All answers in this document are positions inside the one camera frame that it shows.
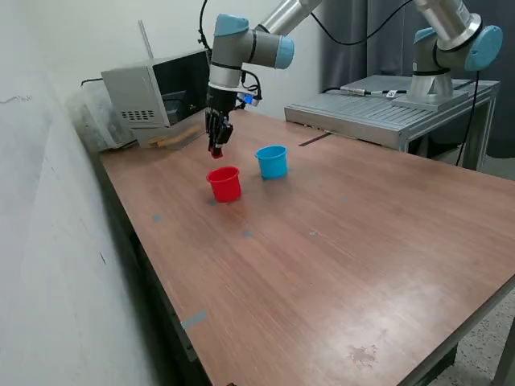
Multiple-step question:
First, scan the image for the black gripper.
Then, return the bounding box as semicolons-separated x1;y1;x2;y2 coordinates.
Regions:
204;84;239;157

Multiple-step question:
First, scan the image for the clear plastic microwave stand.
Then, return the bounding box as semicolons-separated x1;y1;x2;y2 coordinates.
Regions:
131;102;221;151

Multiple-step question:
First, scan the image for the light wooden stick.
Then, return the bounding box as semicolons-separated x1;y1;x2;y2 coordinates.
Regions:
147;125;201;148

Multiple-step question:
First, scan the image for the red plastic cup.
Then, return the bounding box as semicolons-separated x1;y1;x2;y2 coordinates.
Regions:
205;166;242;203

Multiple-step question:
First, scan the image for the blue plastic cup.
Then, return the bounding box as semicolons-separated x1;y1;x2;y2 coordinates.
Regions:
254;145;290;180

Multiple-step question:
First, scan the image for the silver microwave with black door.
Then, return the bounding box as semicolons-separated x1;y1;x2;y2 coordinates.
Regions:
100;47;226;130

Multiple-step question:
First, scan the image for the black tape strip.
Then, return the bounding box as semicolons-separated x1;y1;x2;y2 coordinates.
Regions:
299;133;332;147

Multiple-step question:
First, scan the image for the thin metal rod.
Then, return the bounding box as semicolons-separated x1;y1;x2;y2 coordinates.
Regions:
138;19;155;60

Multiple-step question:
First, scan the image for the crumpled clear plastic bag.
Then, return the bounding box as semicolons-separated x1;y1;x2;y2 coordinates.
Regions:
66;82;138;154

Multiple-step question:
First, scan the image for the aluminium robot mounting platform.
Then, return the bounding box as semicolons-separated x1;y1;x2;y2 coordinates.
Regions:
284;74;501;172

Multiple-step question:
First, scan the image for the dark grey curtain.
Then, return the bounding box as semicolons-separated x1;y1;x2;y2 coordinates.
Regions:
319;0;515;160

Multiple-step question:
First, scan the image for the long grey tape strip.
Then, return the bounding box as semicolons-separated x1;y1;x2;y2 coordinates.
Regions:
179;309;209;331

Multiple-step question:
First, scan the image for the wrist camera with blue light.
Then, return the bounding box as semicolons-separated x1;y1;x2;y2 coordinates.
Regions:
237;91;263;108

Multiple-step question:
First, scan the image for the silver connector with tagged cable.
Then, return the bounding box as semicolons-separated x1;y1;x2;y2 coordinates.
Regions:
321;84;407;99

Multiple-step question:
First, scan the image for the black camera cable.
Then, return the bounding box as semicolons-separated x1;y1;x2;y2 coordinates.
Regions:
198;0;415;53

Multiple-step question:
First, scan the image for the dark metal table frame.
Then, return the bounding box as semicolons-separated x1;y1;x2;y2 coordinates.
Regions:
94;152;515;386

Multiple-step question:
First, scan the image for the black hanging cable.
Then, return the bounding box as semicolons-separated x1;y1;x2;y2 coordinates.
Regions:
455;68;480;166

